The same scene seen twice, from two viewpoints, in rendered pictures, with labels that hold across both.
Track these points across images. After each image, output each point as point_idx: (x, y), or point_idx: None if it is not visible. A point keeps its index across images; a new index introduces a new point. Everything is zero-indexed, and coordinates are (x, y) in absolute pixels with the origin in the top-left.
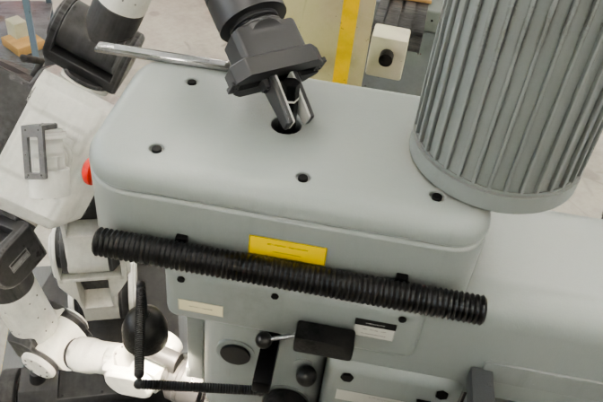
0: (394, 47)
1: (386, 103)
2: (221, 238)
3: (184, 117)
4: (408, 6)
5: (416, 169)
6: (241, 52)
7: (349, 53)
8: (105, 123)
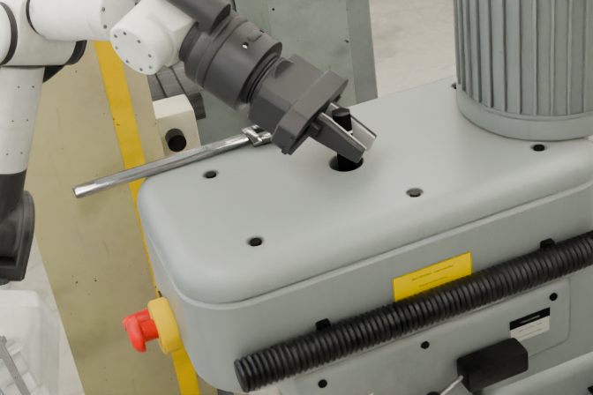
0: (179, 122)
1: (409, 101)
2: (363, 301)
3: (246, 204)
4: (159, 70)
5: (498, 136)
6: (281, 105)
7: (139, 151)
8: (175, 249)
